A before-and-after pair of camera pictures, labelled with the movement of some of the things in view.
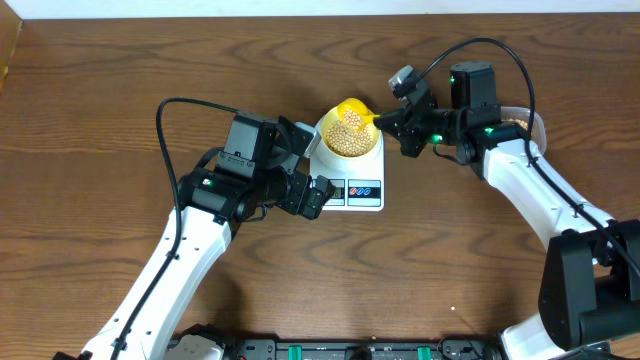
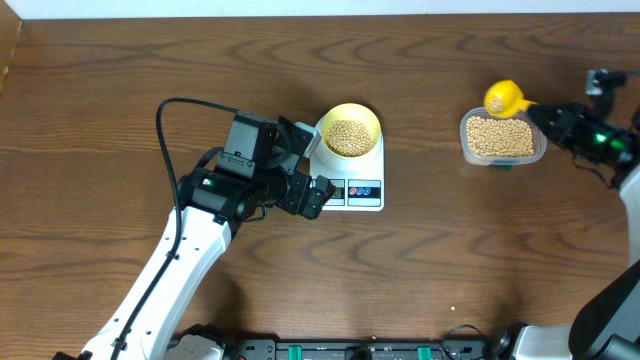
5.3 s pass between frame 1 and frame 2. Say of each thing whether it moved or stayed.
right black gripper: moved
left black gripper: stayed
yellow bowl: stayed
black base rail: stayed
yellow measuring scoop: moved
